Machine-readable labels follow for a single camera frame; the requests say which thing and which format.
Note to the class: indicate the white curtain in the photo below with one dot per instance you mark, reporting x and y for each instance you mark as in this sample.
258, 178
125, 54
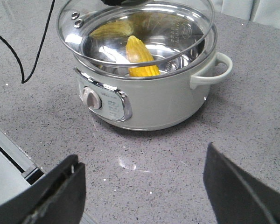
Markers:
265, 12

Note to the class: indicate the glass pot lid steel rim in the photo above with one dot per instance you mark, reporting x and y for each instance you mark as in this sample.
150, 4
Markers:
172, 30

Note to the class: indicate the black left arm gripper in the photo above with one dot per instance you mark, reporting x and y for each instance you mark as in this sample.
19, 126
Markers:
123, 2

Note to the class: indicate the yellow corn cob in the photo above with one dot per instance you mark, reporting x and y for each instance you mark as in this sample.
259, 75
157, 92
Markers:
136, 52

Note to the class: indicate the pale green electric cooking pot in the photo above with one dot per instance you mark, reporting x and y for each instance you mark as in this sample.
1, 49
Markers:
154, 103

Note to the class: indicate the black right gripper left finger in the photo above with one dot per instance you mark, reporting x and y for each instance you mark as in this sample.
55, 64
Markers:
57, 198

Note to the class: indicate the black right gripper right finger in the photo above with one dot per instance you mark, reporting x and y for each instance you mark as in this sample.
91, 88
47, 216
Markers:
237, 197

